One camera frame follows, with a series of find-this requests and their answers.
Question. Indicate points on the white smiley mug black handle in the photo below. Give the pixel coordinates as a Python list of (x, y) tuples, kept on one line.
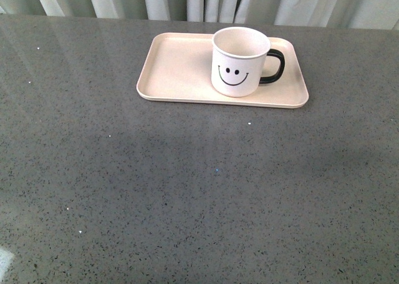
[(238, 60)]

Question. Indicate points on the cream rectangular plastic tray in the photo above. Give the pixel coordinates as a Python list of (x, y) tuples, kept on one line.
[(178, 69)]

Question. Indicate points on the grey pleated curtain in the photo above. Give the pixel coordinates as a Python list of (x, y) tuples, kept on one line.
[(362, 14)]

